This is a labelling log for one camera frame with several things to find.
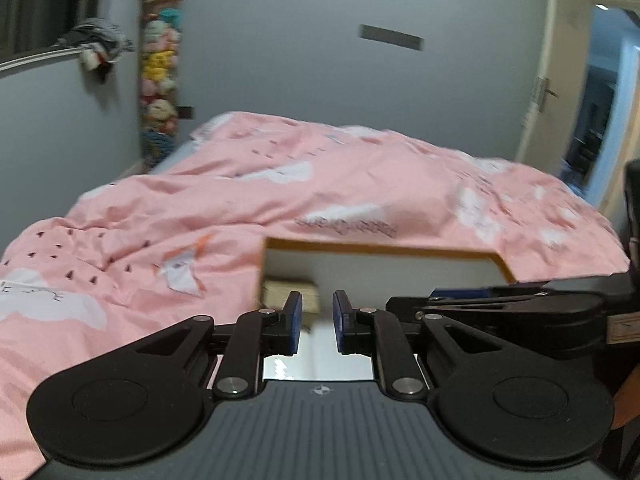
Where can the orange-rimmed cardboard box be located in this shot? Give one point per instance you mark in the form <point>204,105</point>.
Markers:
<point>400,270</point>

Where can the small yellow box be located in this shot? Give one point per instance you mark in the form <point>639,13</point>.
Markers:
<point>279,292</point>

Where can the cream door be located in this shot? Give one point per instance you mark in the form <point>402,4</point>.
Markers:
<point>555,35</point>

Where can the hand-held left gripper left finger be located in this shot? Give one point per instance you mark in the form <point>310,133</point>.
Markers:
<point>295,321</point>

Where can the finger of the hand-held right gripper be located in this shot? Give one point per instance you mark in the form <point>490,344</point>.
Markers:
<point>500,291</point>
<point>405,307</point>

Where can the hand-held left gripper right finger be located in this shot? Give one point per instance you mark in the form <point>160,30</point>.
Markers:
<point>341,322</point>

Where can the hanging column of plush toys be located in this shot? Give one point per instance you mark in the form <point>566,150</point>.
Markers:
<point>157,60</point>

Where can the grey bed sheet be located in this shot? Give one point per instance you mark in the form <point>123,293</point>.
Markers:
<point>175,157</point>

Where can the grey wall strip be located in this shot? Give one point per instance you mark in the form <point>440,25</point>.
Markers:
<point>391,37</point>

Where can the wall socket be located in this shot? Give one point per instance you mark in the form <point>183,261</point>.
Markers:
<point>186,113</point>

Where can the pink printed duvet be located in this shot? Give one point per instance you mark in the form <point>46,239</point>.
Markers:
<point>350,185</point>

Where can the window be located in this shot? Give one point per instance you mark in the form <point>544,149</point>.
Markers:
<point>30,0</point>

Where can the pile of clothes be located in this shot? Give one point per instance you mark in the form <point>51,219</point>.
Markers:
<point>100,35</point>

